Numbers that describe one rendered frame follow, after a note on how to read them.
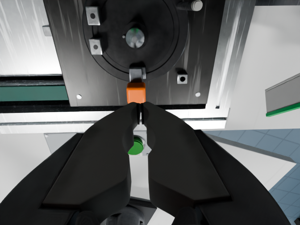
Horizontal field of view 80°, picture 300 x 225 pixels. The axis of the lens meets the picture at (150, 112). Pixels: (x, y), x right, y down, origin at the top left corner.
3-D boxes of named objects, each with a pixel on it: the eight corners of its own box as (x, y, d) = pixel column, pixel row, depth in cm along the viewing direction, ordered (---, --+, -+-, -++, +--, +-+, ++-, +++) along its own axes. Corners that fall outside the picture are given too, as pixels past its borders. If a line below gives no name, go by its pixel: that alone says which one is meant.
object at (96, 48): (104, 52, 25) (102, 55, 24) (93, 52, 25) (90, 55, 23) (102, 36, 24) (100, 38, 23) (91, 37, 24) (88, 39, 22)
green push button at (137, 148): (143, 148, 39) (143, 155, 37) (125, 149, 39) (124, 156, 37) (143, 134, 37) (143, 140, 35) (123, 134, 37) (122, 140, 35)
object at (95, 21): (102, 24, 23) (100, 25, 22) (90, 24, 23) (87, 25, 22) (100, 6, 22) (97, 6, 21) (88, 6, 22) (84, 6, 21)
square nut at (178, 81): (185, 81, 30) (187, 83, 29) (176, 81, 30) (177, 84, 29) (186, 72, 29) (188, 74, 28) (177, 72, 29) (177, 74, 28)
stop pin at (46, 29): (63, 33, 29) (52, 36, 26) (56, 33, 29) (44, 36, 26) (61, 23, 29) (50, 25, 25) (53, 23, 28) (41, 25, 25)
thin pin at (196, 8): (182, 9, 23) (202, 10, 15) (176, 9, 23) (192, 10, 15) (183, 2, 22) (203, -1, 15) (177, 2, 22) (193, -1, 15)
